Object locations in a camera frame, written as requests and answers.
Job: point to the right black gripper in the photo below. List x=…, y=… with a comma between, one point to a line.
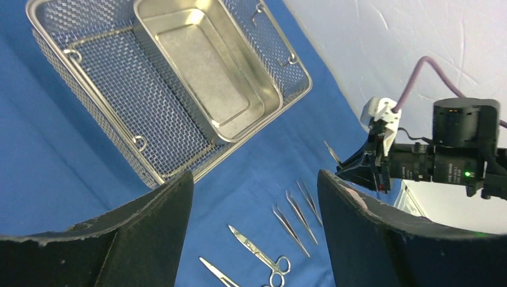
x=369, y=168

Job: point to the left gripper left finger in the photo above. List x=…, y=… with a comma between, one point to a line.
x=137, y=244

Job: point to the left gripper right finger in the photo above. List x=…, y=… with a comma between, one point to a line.
x=371, y=243

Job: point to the steel tweezers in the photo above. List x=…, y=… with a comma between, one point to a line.
x=309, y=200
x=288, y=228

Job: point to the thin steel instrument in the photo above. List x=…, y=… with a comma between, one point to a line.
x=299, y=214

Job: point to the steel surgical scissors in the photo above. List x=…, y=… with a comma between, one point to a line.
x=279, y=268

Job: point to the surgical forceps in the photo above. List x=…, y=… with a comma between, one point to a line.
x=224, y=279

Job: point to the wire mesh instrument basket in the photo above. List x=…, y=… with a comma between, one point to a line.
x=92, y=45

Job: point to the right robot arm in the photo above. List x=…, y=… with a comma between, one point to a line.
x=468, y=123

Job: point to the stainless steel inner tray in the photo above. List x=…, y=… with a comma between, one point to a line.
x=198, y=48

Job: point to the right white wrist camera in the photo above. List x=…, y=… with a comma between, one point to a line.
x=381, y=110

